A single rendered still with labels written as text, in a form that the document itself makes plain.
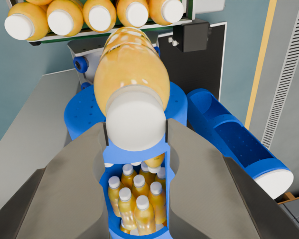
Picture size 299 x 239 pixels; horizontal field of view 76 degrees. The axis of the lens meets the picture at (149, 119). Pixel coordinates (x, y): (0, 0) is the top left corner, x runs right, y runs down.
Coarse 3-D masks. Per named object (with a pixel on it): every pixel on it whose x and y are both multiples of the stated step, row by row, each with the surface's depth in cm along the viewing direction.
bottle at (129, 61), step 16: (112, 32) 26; (128, 32) 22; (112, 48) 17; (128, 48) 16; (144, 48) 16; (112, 64) 14; (128, 64) 14; (144, 64) 14; (160, 64) 16; (96, 80) 15; (112, 80) 14; (128, 80) 13; (144, 80) 13; (160, 80) 14; (96, 96) 15; (112, 96) 13; (160, 96) 14
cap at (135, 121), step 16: (128, 96) 12; (144, 96) 12; (112, 112) 11; (128, 112) 11; (144, 112) 11; (160, 112) 12; (112, 128) 12; (128, 128) 12; (144, 128) 12; (160, 128) 12; (128, 144) 13; (144, 144) 13
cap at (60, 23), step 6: (54, 12) 33; (60, 12) 33; (48, 18) 33; (54, 18) 33; (60, 18) 34; (66, 18) 34; (48, 24) 34; (54, 24) 34; (60, 24) 34; (66, 24) 34; (54, 30) 34; (60, 30) 35; (66, 30) 35
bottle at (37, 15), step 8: (16, 8) 35; (24, 8) 35; (32, 8) 36; (40, 8) 39; (8, 16) 35; (24, 16) 34; (32, 16) 35; (40, 16) 37; (32, 24) 35; (40, 24) 37; (32, 32) 36; (40, 32) 37; (48, 32) 43; (32, 40) 38
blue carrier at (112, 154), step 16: (80, 96) 48; (176, 96) 44; (64, 112) 42; (80, 112) 41; (96, 112) 41; (176, 112) 39; (80, 128) 37; (112, 144) 34; (160, 144) 37; (112, 160) 37; (128, 160) 37; (144, 160) 38; (112, 224) 62
